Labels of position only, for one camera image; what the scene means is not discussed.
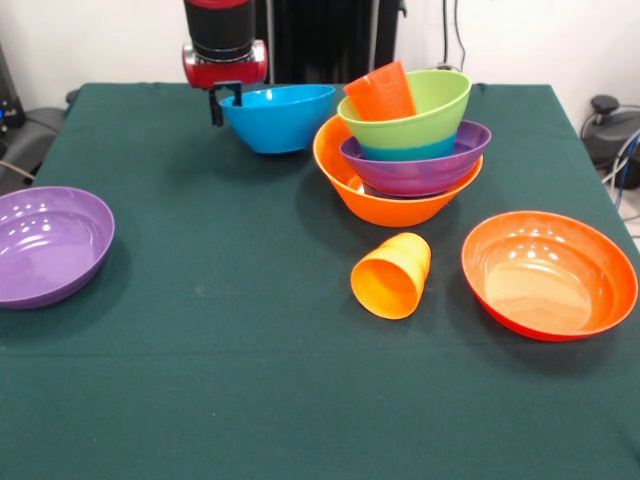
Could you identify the green bowl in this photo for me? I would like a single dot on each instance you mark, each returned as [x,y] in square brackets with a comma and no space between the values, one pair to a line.
[430,115]

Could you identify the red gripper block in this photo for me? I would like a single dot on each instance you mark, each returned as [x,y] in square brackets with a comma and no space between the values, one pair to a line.
[225,72]

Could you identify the dark green tablecloth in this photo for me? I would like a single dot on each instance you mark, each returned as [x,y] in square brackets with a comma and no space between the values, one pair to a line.
[300,375]

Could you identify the red shallow bowl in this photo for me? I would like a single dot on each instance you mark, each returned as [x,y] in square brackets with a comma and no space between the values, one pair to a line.
[545,280]

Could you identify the red cup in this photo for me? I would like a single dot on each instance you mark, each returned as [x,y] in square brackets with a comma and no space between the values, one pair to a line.
[385,95]

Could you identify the black equipment box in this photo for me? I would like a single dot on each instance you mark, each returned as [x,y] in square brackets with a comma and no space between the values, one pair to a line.
[9,100]

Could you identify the small translucent blue bowl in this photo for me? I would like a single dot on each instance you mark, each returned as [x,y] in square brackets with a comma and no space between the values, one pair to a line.
[405,151]

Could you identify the purple bowl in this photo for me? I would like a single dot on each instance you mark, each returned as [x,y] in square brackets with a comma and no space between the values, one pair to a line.
[415,175]
[50,250]

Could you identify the large orange bowl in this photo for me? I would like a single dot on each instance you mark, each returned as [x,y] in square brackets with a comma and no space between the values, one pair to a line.
[390,210]

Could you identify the orange cup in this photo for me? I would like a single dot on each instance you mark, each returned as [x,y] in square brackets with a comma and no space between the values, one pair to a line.
[390,285]

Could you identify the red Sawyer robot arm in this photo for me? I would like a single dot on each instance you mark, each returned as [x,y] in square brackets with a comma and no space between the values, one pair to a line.
[220,25]

